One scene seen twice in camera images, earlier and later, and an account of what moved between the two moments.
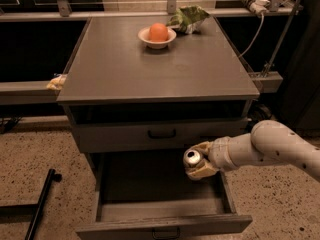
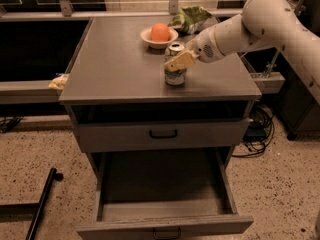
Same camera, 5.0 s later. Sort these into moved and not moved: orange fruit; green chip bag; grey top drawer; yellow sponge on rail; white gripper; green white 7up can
Moved: white gripper; green white 7up can
Not moved: yellow sponge on rail; grey top drawer; green chip bag; orange fruit
